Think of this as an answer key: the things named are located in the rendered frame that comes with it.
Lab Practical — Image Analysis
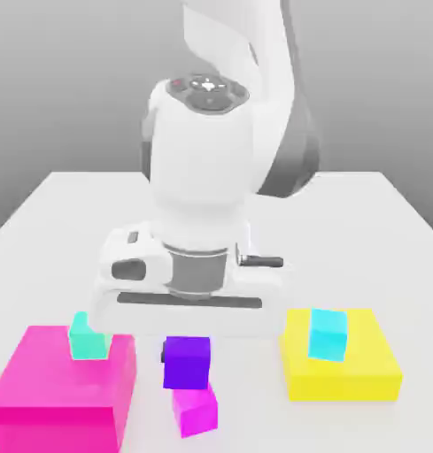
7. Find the small purple cube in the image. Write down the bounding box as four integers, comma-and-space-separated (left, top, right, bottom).
162, 335, 213, 391

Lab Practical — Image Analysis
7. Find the large magenta box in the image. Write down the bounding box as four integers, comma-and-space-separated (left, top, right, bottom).
0, 325, 138, 453

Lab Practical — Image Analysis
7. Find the small magenta cube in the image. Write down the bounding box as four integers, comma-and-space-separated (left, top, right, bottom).
172, 383, 220, 440

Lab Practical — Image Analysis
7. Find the small cyan cube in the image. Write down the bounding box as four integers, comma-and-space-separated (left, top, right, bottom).
306, 307, 349, 363

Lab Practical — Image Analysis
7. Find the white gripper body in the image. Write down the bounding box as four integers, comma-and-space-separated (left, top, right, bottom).
89, 274, 285, 337

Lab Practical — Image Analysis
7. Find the small mint green cube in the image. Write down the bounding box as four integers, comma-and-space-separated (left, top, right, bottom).
68, 311, 113, 362

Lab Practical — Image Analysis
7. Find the large yellow box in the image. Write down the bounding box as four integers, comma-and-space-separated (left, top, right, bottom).
278, 308, 404, 403

